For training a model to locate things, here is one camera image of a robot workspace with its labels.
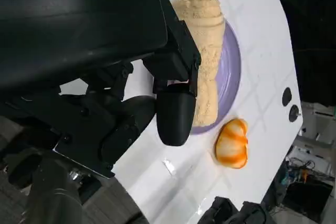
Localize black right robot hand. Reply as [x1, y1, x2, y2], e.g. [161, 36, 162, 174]
[204, 196, 272, 224]

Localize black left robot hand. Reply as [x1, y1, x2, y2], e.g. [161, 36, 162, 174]
[0, 0, 202, 180]

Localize orange and white bread roll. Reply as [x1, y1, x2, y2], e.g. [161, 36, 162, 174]
[213, 118, 249, 170]

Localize black equipment case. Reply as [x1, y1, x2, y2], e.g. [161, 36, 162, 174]
[284, 179, 334, 222]

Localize black grommet with knob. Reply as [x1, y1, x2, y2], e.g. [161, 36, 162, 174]
[288, 104, 301, 123]

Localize white box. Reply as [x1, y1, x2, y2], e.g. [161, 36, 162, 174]
[313, 109, 336, 145]

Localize lilac plate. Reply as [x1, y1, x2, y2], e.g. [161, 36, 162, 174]
[188, 19, 242, 136]

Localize dark grey robot body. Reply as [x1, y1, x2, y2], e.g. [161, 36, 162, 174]
[5, 153, 148, 224]

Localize tangled workshop cables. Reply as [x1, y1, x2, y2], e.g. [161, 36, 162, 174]
[286, 155, 332, 184]

